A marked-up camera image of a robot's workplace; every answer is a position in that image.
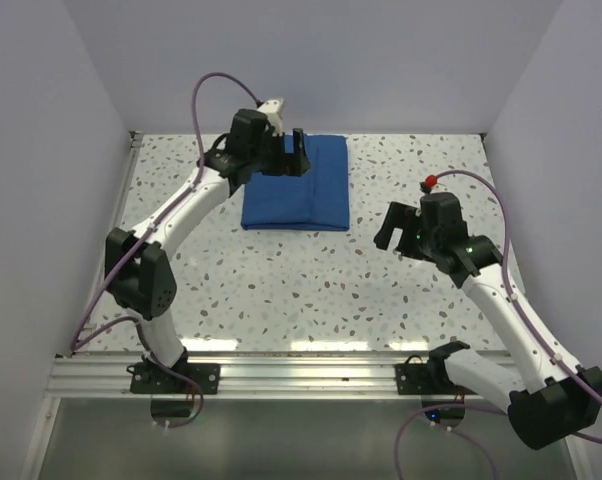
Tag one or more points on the aluminium rail frame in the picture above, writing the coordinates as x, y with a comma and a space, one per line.
306, 328

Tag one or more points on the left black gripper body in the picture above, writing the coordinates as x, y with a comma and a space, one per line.
272, 159

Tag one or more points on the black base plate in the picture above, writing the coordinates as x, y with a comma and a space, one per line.
148, 379
417, 377

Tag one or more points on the blue surgical cloth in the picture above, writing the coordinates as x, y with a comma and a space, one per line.
315, 201

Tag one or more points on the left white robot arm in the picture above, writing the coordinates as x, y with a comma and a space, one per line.
138, 269

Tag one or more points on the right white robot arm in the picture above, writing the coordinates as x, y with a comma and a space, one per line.
549, 395

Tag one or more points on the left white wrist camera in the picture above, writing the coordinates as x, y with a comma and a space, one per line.
273, 110

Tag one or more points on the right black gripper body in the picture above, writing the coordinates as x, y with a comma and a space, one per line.
415, 240

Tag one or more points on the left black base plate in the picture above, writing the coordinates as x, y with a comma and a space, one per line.
148, 379

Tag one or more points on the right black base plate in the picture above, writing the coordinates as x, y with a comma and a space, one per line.
417, 377

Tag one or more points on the red cable connector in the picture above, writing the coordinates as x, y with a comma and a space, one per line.
428, 184

